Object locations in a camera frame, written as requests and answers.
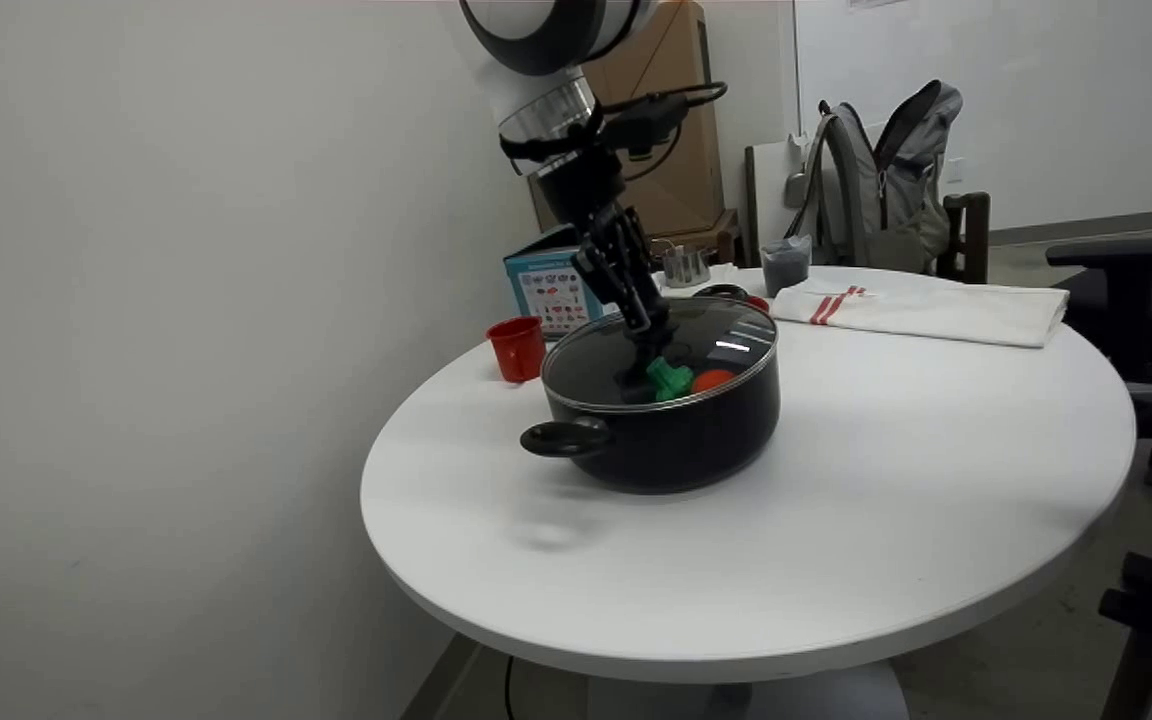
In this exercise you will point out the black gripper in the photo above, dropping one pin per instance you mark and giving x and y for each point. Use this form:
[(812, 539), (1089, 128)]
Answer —
[(590, 183)]

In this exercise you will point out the glass lid with black knob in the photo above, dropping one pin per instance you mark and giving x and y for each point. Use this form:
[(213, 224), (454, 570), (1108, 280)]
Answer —
[(723, 343)]

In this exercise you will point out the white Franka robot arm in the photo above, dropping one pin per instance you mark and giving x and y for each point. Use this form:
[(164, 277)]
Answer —
[(541, 35)]

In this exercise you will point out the black cooking pot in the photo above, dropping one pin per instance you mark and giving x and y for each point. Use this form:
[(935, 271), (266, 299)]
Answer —
[(683, 441)]

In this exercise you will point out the glass spice jars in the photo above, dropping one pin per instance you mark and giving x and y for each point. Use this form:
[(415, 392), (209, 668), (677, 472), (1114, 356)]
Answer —
[(686, 261)]

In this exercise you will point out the blue printed carton box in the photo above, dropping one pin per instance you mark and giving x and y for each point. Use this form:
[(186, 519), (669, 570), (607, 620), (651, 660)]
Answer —
[(550, 287)]

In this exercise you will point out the green toy vegetable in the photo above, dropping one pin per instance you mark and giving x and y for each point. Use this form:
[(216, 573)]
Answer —
[(667, 379)]

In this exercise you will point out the orange toy tomato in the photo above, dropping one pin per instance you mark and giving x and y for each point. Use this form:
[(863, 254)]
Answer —
[(715, 383)]

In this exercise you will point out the red cup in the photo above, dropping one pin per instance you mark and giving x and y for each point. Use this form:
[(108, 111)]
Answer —
[(519, 353)]

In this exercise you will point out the red bowl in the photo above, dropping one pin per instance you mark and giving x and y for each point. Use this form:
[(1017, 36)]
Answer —
[(759, 304)]

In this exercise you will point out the brown cardboard box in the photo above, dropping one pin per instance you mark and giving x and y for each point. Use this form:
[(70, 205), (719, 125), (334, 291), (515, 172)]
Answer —
[(683, 162)]

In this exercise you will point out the clear measuring cup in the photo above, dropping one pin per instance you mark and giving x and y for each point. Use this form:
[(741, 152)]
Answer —
[(785, 264)]

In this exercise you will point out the grey backpack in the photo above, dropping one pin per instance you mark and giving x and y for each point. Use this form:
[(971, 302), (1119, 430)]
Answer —
[(888, 186)]

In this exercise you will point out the white towel with red stripes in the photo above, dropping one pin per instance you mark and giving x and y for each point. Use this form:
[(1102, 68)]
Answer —
[(948, 311)]

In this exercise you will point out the dark wooden chair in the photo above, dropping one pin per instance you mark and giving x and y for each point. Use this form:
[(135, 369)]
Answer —
[(971, 243)]

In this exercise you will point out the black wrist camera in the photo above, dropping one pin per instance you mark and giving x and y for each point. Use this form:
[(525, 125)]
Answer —
[(643, 123)]

